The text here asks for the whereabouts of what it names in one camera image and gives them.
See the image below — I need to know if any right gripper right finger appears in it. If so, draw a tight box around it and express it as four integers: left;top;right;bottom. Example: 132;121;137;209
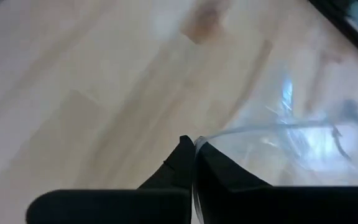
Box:
193;141;358;224

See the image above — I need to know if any clear plastic bag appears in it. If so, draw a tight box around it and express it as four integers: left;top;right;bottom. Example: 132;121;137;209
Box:
194;58;358;188

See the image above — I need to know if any black aluminium rig frame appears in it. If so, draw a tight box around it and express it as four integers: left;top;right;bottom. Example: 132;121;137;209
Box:
308;0;358;67

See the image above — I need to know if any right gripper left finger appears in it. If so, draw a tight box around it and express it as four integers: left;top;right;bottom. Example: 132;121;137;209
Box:
25;134;196;224

